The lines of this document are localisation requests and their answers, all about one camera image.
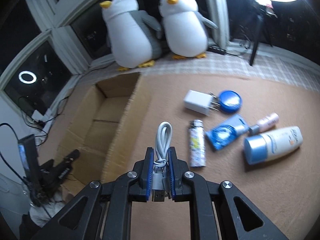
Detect patterned white lighter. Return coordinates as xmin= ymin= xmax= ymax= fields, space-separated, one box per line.
xmin=188 ymin=119 xmax=206 ymax=167

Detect checkered white cloth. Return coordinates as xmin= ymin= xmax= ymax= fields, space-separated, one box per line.
xmin=80 ymin=53 xmax=319 ymax=92

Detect white blue sunscreen bottle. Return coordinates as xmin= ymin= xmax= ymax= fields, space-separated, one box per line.
xmin=244 ymin=126 xmax=303 ymax=165

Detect right penguin plush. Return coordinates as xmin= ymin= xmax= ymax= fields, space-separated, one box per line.
xmin=158 ymin=0 xmax=218 ymax=60

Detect penguin plush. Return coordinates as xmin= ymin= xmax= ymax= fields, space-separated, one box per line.
xmin=158 ymin=0 xmax=218 ymax=60
xmin=99 ymin=0 xmax=163 ymax=71

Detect black tripod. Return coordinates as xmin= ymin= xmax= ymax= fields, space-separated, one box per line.
xmin=249 ymin=2 xmax=273 ymax=66

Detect small pink bottle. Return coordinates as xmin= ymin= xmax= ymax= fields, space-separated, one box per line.
xmin=248 ymin=113 xmax=279 ymax=136

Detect left penguin plush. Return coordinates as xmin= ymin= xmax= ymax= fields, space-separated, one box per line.
xmin=99 ymin=0 xmax=163 ymax=71

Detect white power adapters with cables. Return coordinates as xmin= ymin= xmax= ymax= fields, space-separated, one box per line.
xmin=20 ymin=95 xmax=70 ymax=147

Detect black power strip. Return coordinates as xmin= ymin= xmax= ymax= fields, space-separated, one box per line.
xmin=207 ymin=46 xmax=226 ymax=55

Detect cardboard box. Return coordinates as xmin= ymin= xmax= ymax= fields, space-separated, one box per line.
xmin=55 ymin=73 xmax=151 ymax=196

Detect round blue tape measure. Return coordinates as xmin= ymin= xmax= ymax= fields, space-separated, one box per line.
xmin=218 ymin=90 xmax=242 ymax=113

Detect white USB cable bundle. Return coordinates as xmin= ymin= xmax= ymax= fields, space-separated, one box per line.
xmin=151 ymin=121 xmax=173 ymax=203

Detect white wall charger plug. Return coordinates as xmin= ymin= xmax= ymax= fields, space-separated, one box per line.
xmin=183 ymin=90 xmax=220 ymax=115

